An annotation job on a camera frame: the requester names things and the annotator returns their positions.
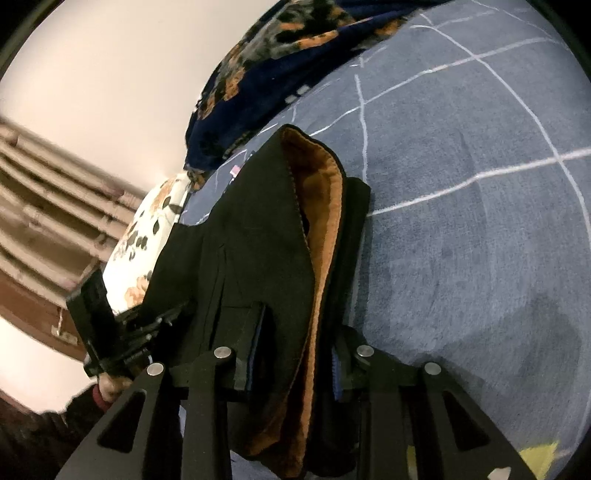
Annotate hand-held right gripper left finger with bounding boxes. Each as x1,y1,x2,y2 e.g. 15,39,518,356
55,306,268,480

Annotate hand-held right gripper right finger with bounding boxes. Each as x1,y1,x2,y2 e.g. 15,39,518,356
333,343,528,480

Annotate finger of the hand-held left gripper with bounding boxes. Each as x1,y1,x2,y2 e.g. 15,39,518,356
104,333,155,372
115,301,194,335

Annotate black pants with orange lining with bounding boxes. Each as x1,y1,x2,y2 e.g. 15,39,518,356
141,124,372,478

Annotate person's left forearm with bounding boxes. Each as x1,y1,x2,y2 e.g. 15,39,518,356
0,382,112,480

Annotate person's left hand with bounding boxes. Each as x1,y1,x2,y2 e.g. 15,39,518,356
98,371,136,409

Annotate white floral cloth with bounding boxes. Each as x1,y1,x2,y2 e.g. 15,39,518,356
102,173,192,317

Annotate wooden slatted panel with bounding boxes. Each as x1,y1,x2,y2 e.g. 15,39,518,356
0,115,145,324

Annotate blue checked blanket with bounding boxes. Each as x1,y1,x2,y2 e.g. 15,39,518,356
178,0,591,480

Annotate yellow cloth patch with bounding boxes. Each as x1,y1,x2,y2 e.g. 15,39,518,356
519,440,561,480

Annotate navy floral cloth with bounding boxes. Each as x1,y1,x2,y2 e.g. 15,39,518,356
184,0,444,190

